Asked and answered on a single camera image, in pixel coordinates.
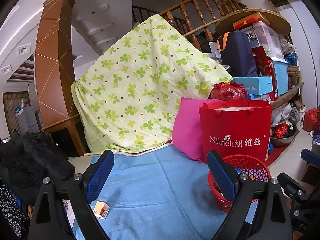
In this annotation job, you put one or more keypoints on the red gift box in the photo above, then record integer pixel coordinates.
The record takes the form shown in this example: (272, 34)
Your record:
(265, 66)

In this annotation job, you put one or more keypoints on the metal bowl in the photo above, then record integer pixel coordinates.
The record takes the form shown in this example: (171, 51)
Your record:
(281, 142)

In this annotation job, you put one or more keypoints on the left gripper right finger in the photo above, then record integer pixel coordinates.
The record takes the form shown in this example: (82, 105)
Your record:
(258, 211)

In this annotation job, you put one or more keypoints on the black clothes pile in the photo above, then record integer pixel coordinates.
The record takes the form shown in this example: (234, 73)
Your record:
(26, 160)

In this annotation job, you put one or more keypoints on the clear plastic storage box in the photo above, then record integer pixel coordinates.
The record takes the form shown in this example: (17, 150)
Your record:
(260, 34)

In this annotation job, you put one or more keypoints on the brown wooden pillar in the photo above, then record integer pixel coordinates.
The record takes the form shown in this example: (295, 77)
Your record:
(54, 73)

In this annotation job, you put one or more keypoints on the small orange white box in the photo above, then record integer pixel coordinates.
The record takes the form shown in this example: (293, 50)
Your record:
(101, 209)

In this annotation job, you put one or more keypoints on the light blue blanket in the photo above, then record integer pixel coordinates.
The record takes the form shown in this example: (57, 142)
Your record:
(159, 195)

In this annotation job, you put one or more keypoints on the red bag far right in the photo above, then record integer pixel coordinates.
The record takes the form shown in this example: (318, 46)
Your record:
(310, 119)

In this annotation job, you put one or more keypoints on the round wooden table top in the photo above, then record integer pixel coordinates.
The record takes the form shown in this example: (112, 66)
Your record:
(241, 19)

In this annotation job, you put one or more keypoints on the black white dotted cloth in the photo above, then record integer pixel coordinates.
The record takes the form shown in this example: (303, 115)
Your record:
(14, 222)

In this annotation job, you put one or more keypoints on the red Nilrich shopping bag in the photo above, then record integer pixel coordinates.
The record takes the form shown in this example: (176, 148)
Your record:
(236, 127)

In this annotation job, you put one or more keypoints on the pink pillow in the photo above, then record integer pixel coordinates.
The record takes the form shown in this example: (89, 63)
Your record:
(186, 132)

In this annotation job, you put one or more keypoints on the brown wooden door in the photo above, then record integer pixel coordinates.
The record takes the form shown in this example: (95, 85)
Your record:
(12, 100)

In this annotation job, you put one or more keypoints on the green clover patterned quilt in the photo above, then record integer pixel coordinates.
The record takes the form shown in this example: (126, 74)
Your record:
(129, 98)

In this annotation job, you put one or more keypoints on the wooden stair railing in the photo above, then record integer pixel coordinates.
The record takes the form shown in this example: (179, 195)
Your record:
(194, 19)

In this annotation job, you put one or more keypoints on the red plastic bag behind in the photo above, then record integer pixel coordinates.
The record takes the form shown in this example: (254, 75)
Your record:
(228, 91)

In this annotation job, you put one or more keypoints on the navy bag orange handles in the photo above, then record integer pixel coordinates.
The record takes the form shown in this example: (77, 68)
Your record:
(236, 51)

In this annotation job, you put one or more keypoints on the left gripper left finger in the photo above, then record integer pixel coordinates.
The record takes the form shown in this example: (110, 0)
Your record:
(49, 220)

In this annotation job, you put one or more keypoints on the light blue cardboard box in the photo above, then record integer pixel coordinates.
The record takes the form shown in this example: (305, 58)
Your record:
(256, 85)

